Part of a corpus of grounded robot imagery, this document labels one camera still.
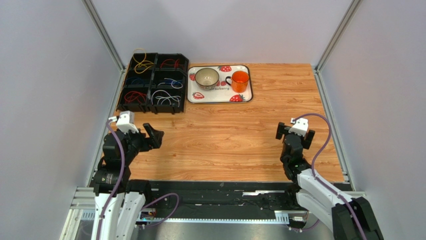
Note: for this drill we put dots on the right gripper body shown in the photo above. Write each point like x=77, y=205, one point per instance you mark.
x=283, y=131

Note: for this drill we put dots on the black compartment bin organizer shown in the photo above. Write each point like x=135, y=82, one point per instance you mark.
x=155, y=82

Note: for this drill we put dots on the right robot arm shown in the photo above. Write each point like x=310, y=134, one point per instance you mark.
x=346, y=216

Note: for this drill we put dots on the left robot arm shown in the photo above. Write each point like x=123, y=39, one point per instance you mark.
x=118, y=199

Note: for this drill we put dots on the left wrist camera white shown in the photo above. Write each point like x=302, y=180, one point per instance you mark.
x=125, y=122

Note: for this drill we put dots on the beige ceramic bowl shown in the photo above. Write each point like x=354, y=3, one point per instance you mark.
x=207, y=78

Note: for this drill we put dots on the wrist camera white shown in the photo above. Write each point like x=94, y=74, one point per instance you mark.
x=125, y=122
x=299, y=126

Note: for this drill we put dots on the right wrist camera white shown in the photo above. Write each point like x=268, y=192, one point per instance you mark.
x=299, y=126

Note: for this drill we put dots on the orange mug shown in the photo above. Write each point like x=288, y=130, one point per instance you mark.
x=238, y=81

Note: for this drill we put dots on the strawberry pattern tray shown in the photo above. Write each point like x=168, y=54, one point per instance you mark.
x=222, y=92

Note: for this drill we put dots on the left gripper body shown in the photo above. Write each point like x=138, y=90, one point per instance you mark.
x=137, y=142

